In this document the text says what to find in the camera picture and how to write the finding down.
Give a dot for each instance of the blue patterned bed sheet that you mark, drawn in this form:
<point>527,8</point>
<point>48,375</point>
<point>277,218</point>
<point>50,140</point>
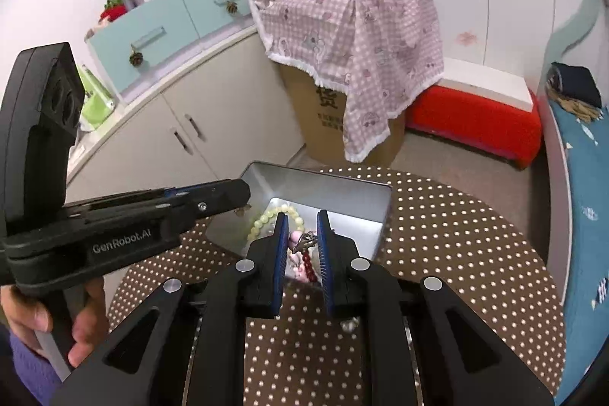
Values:
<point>590,177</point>

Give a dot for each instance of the green paper bag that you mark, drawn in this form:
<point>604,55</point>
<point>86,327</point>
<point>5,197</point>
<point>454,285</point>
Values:
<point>95,106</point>

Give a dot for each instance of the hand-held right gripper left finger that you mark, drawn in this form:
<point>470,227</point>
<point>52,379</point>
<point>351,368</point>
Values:
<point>280,244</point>

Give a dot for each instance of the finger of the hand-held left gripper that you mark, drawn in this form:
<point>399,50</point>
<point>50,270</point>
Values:
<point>223,196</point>
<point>142,195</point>

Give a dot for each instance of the red upholstered bench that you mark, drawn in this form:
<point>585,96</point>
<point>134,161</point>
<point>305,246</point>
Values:
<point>466,120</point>

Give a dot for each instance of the tan cloth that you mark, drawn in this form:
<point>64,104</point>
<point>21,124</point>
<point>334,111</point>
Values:
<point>580,108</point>

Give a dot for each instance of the brown polka dot tablecloth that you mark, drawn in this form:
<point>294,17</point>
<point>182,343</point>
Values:
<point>452,254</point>

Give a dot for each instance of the cardboard box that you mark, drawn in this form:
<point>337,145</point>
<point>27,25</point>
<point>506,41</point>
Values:
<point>323,120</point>

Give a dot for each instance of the white low cabinet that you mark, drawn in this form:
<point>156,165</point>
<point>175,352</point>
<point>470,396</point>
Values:
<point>228,101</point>

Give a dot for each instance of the pale blue bunk bed frame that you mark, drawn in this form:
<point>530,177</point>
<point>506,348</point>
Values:
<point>575,16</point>

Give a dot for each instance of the grey metal box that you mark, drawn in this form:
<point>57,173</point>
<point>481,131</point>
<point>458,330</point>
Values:
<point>333,192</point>

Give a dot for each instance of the dark folded clothes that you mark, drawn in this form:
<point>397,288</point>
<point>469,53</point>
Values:
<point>575,82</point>

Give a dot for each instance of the person's left forearm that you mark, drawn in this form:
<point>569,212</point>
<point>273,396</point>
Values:
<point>33,372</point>

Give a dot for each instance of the pale blue drawer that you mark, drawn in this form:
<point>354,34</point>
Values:
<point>214,1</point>
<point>142,39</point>

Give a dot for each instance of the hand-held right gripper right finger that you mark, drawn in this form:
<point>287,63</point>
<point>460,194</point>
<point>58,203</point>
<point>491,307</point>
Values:
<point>323,244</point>

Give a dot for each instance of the pink checked cloth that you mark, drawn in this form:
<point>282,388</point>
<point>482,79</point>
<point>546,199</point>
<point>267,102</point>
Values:
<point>352,30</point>

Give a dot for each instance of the small clear jewelry piece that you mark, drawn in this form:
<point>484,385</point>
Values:
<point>349,324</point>

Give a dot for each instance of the red plush toy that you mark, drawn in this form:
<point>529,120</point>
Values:
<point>112,12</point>

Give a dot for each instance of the pinecone charm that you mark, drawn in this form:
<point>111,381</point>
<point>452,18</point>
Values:
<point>233,6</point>
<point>136,58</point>

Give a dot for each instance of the white board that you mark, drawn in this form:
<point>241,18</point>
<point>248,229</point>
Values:
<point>485,80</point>

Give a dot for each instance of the small bronze charm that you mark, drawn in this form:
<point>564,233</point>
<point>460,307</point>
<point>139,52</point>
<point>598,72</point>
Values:
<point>242,211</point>

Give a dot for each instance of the person's left hand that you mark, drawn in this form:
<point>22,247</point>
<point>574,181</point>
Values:
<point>90,320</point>

